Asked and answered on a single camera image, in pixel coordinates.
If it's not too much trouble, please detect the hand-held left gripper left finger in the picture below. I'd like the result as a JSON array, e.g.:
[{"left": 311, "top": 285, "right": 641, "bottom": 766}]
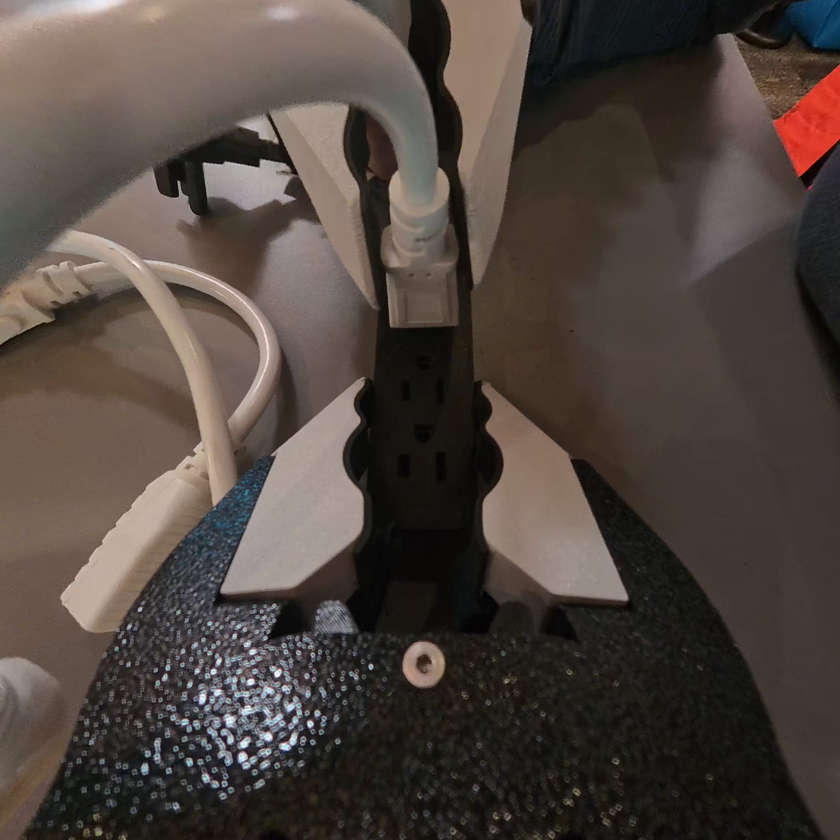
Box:
[{"left": 220, "top": 377, "right": 375, "bottom": 627}]

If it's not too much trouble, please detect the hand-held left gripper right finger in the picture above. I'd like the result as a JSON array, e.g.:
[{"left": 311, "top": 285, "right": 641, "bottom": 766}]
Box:
[{"left": 472, "top": 381, "right": 631, "bottom": 630}]

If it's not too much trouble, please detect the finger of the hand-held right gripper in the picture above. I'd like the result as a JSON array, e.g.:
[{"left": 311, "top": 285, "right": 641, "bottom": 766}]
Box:
[
  {"left": 407, "top": 0, "right": 534, "bottom": 291},
  {"left": 270, "top": 108, "right": 389, "bottom": 312}
]

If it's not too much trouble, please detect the black power strip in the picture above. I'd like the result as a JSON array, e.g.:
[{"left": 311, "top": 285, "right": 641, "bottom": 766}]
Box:
[{"left": 367, "top": 289, "right": 476, "bottom": 532}]

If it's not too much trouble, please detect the person's right forearm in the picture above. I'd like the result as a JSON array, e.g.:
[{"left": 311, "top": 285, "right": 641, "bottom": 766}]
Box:
[{"left": 525, "top": 0, "right": 742, "bottom": 86}]

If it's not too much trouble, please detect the black angled plug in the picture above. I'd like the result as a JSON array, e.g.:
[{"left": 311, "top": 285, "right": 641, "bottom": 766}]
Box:
[{"left": 154, "top": 128, "right": 290, "bottom": 217}]

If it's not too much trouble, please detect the red floor tape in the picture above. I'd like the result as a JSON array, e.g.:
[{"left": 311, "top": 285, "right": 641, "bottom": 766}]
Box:
[{"left": 773, "top": 84, "right": 840, "bottom": 178}]

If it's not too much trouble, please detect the blue bag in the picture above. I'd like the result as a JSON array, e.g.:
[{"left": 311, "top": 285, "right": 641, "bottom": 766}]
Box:
[{"left": 774, "top": 0, "right": 840, "bottom": 50}]

